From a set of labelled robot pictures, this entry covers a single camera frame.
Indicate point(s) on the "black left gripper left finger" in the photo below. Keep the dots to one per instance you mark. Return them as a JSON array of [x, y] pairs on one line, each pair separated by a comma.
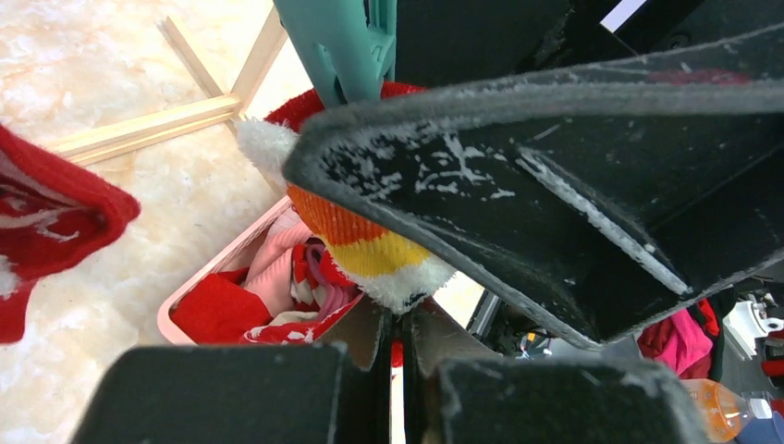
[[335, 390]]

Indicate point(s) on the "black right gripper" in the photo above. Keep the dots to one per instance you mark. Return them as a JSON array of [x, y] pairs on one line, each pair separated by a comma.
[[598, 198]]

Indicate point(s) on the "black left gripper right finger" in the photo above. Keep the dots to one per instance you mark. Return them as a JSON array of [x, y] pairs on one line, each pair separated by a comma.
[[459, 391]]

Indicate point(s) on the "red patterned sock pair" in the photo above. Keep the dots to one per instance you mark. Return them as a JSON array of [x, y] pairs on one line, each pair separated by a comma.
[[321, 296]]

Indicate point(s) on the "red santa sock front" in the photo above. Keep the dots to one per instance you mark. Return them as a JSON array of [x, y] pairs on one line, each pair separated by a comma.
[[219, 311]]

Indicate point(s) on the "red santa face sock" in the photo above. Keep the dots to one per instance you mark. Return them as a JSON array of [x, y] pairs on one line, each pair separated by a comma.
[[394, 271]]

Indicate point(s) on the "pink plastic basket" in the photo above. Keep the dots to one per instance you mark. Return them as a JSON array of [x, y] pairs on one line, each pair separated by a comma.
[[238, 254]]

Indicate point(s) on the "plain red sock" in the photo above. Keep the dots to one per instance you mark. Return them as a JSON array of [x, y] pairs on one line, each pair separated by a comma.
[[53, 215]]

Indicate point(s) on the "magenta cloth outside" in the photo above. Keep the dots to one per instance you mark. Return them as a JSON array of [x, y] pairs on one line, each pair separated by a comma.
[[687, 342]]

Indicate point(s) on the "orange drink bottle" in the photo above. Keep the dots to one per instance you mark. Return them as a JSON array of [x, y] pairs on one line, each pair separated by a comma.
[[725, 414]]

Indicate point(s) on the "teal clothespin middle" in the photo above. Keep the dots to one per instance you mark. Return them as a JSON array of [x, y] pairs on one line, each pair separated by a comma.
[[347, 47]]

